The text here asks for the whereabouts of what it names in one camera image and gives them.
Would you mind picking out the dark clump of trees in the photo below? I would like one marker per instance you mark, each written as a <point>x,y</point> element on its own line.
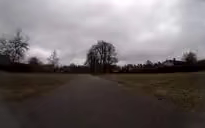
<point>101,55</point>

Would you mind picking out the grey asphalt road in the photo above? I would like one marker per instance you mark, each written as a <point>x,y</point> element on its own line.
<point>90,106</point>

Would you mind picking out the small bare tree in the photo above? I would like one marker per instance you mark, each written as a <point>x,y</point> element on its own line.
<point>53,58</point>
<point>14,46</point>

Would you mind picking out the dark hedge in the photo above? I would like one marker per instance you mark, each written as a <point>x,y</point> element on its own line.
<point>36,67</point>
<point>163,68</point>

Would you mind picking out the pale building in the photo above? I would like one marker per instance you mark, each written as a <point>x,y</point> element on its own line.
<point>172,62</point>

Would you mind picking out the grass field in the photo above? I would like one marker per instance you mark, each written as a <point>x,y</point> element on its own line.
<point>20,83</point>
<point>170,88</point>

